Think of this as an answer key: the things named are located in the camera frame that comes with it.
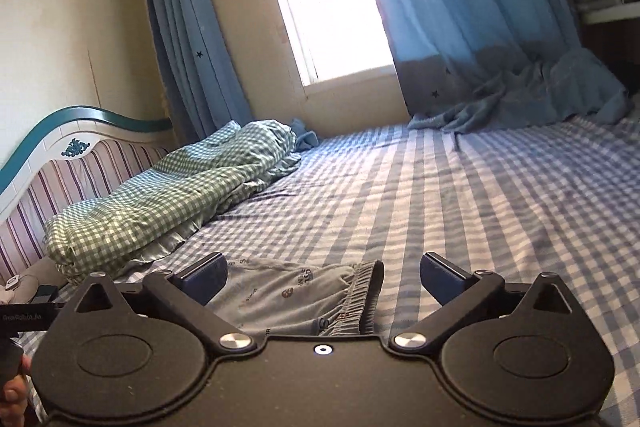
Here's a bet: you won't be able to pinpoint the left blue star curtain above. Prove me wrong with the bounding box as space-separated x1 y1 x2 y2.
146 0 253 141

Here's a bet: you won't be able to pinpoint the person's left hand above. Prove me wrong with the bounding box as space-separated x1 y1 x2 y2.
0 355 32 427

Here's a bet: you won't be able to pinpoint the blue star curtain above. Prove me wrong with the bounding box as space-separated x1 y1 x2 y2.
146 0 253 141
375 0 629 133

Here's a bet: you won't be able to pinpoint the right blue star curtain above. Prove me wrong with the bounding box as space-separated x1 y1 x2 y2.
375 0 629 133

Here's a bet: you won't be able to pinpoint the green checkered quilt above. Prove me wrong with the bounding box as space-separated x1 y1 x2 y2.
44 120 300 285

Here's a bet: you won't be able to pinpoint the blue checkered bed sheet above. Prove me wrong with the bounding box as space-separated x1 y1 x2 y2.
37 117 639 426

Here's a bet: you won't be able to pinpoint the grey printed pants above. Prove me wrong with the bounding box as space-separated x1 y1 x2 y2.
207 259 384 339

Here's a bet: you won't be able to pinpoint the striped teal-trimmed headboard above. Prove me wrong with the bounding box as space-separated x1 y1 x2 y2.
1 105 176 283

